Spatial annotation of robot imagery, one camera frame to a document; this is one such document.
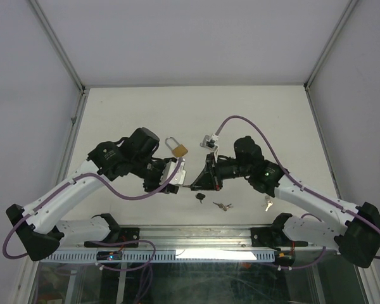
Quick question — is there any long-shackle brass padlock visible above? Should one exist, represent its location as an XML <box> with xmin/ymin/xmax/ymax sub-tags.
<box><xmin>165</xmin><ymin>136</ymin><xmax>188</xmax><ymax>158</ymax></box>

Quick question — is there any small silver key bunch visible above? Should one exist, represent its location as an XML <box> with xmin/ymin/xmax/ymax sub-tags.
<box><xmin>213</xmin><ymin>202</ymin><xmax>233</xmax><ymax>212</ymax></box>

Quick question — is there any aluminium frame post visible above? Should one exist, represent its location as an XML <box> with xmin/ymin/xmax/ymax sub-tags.
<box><xmin>303</xmin><ymin>0</ymin><xmax>362</xmax><ymax>92</ymax></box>
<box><xmin>28</xmin><ymin>0</ymin><xmax>89</xmax><ymax>96</ymax></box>

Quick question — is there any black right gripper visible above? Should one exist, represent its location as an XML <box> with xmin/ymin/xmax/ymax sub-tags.
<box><xmin>191</xmin><ymin>153</ymin><xmax>251</xmax><ymax>192</ymax></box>

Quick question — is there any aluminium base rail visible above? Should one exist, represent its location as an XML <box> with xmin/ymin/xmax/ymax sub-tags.
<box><xmin>60</xmin><ymin>224</ymin><xmax>339</xmax><ymax>251</ymax></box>

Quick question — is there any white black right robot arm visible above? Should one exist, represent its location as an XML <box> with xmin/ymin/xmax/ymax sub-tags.
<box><xmin>189</xmin><ymin>136</ymin><xmax>380</xmax><ymax>268</ymax></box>

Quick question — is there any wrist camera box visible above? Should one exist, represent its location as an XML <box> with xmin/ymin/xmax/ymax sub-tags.
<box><xmin>200</xmin><ymin>134</ymin><xmax>219</xmax><ymax>160</ymax></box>
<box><xmin>160</xmin><ymin>158</ymin><xmax>186</xmax><ymax>187</ymax></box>

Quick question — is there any aluminium frame post right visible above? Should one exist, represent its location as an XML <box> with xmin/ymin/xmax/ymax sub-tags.
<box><xmin>303</xmin><ymin>0</ymin><xmax>362</xmax><ymax>92</ymax></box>

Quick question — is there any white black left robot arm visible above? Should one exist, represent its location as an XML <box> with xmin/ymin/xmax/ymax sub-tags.
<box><xmin>2</xmin><ymin>127</ymin><xmax>186</xmax><ymax>262</ymax></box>

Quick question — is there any slotted cable duct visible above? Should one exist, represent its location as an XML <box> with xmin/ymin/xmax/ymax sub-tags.
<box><xmin>43</xmin><ymin>249</ymin><xmax>275</xmax><ymax>264</ymax></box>

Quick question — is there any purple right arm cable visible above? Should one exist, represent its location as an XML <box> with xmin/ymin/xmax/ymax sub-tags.
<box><xmin>213</xmin><ymin>115</ymin><xmax>380</xmax><ymax>273</ymax></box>

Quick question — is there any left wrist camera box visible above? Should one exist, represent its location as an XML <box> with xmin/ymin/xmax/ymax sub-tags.
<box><xmin>160</xmin><ymin>158</ymin><xmax>186</xmax><ymax>187</ymax></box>

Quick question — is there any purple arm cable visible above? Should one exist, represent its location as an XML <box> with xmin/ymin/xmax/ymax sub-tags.
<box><xmin>213</xmin><ymin>115</ymin><xmax>380</xmax><ymax>273</ymax></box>
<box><xmin>3</xmin><ymin>157</ymin><xmax>186</xmax><ymax>273</ymax></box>

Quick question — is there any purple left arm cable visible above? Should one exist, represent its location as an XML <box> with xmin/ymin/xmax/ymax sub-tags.
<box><xmin>3</xmin><ymin>157</ymin><xmax>186</xmax><ymax>273</ymax></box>

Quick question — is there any black-headed key bunch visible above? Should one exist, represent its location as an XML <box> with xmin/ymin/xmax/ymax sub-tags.
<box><xmin>181</xmin><ymin>185</ymin><xmax>206</xmax><ymax>203</ymax></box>

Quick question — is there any silver key pair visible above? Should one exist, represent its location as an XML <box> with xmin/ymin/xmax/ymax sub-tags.
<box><xmin>262</xmin><ymin>195</ymin><xmax>274</xmax><ymax>212</ymax></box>

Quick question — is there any aluminium frame post left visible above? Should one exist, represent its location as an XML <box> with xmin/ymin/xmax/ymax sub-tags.
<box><xmin>28</xmin><ymin>0</ymin><xmax>89</xmax><ymax>96</ymax></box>

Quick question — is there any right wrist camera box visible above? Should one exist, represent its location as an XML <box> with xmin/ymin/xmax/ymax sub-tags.
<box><xmin>200</xmin><ymin>134</ymin><xmax>219</xmax><ymax>160</ymax></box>

